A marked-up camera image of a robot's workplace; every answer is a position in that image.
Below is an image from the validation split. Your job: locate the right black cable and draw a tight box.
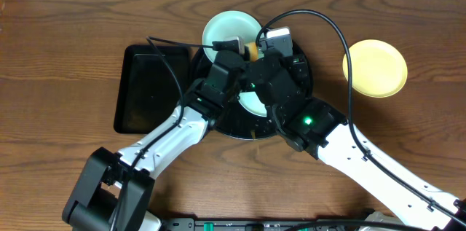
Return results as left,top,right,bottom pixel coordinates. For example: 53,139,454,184
255,9,466,228

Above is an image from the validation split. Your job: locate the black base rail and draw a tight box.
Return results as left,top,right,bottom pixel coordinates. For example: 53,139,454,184
159,217,365,231

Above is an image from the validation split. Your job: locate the black cable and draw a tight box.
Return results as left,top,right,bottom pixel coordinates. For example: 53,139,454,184
108,36,219,231
255,9,466,228

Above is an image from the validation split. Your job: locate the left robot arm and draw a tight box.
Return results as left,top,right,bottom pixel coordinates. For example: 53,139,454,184
62,68,245,230

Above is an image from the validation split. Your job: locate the yellow plate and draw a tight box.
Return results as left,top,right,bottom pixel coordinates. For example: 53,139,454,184
349,39,408,98

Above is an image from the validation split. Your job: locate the left black cable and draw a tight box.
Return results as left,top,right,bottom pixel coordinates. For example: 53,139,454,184
108,36,219,231

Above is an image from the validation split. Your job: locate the rectangular black tray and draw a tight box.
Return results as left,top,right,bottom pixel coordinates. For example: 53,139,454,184
114,44,190,134

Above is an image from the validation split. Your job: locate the light blue plate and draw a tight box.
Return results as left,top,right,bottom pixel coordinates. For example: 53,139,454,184
239,92,267,117
202,11,263,58

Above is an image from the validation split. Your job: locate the green yellow sponge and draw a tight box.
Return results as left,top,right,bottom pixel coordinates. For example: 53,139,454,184
244,42,258,62

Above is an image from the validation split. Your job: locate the round black tray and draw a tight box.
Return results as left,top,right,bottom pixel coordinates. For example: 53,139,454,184
186,40,312,140

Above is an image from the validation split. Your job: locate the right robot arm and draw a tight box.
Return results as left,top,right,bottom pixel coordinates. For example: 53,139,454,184
268,54,465,230

